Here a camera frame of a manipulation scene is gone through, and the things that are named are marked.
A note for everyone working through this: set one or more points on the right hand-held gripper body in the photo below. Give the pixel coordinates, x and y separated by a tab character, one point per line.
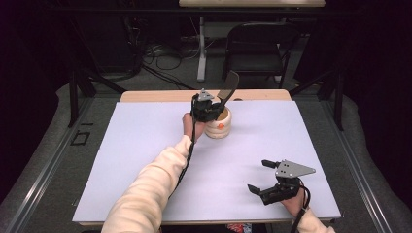
285	189

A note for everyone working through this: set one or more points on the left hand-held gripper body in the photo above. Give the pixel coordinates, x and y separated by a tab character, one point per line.
204	110

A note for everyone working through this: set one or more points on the cream ribbed holder cup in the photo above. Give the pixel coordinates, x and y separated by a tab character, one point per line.
221	127

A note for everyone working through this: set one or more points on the person's right hand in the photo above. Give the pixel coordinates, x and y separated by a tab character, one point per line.
293	205

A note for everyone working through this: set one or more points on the person's left hand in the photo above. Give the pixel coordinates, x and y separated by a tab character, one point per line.
189	127

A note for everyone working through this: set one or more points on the colourful patterned cloth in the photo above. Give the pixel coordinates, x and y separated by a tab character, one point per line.
239	228

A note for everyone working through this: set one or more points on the white table leg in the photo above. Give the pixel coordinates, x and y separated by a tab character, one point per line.
202	48

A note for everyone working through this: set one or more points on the white table mat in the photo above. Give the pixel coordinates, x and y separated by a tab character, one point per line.
145	129

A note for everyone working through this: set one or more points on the black folding chair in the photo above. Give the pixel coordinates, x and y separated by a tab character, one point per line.
256	48

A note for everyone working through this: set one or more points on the black metal stand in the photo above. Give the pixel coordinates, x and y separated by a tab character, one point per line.
333	93
81	81

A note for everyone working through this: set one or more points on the black horizontal bar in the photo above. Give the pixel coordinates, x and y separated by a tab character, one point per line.
129	10

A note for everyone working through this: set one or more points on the grey metal rail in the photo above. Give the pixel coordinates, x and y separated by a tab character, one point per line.
42	171
359	174

